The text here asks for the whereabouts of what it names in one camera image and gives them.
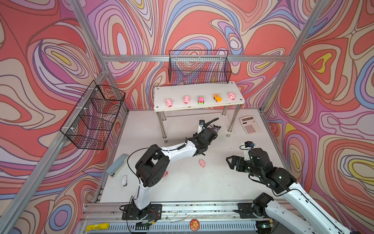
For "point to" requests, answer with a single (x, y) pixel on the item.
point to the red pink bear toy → (165, 174)
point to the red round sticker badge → (194, 224)
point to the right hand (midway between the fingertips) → (234, 164)
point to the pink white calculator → (250, 125)
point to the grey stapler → (115, 167)
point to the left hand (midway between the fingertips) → (206, 135)
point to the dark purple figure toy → (216, 128)
